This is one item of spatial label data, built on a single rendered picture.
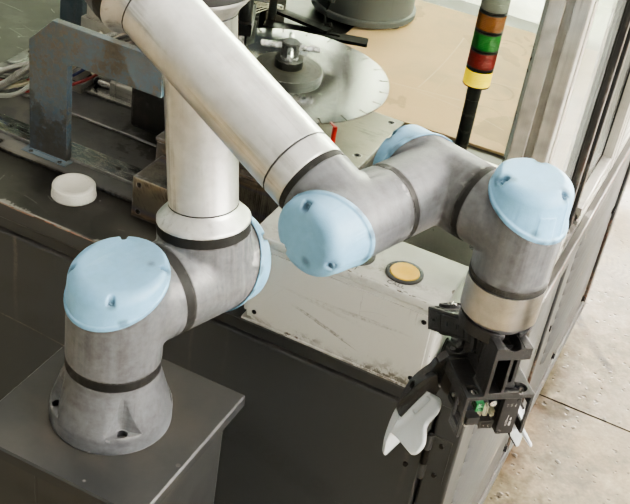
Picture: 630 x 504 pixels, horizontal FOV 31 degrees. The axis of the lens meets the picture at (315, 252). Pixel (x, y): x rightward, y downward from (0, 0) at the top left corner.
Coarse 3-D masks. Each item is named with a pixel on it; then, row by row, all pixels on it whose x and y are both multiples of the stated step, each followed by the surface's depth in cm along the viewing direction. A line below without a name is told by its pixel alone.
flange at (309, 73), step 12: (264, 60) 181; (276, 60) 178; (300, 60) 179; (312, 60) 183; (276, 72) 178; (288, 72) 178; (300, 72) 179; (312, 72) 180; (288, 84) 176; (300, 84) 176; (312, 84) 178
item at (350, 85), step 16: (256, 32) 192; (272, 32) 192; (288, 32) 193; (304, 32) 194; (256, 48) 186; (272, 48) 187; (336, 48) 191; (352, 48) 192; (320, 64) 185; (336, 64) 186; (352, 64) 186; (368, 64) 187; (336, 80) 181; (352, 80) 182; (368, 80) 182; (384, 80) 183; (304, 96) 175; (320, 96) 175; (336, 96) 176; (352, 96) 177; (368, 96) 178; (384, 96) 178; (320, 112) 171; (336, 112) 172; (352, 112) 173; (368, 112) 173
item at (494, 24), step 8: (480, 16) 175; (488, 16) 174; (496, 16) 174; (504, 16) 174; (480, 24) 175; (488, 24) 175; (496, 24) 175; (504, 24) 176; (488, 32) 175; (496, 32) 175
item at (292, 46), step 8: (264, 40) 178; (288, 40) 178; (296, 40) 178; (288, 48) 177; (296, 48) 177; (304, 48) 178; (312, 48) 178; (320, 48) 178; (288, 56) 174; (296, 56) 178
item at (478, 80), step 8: (464, 72) 182; (472, 72) 180; (480, 72) 179; (488, 72) 180; (464, 80) 182; (472, 80) 180; (480, 80) 180; (488, 80) 180; (472, 88) 181; (480, 88) 181
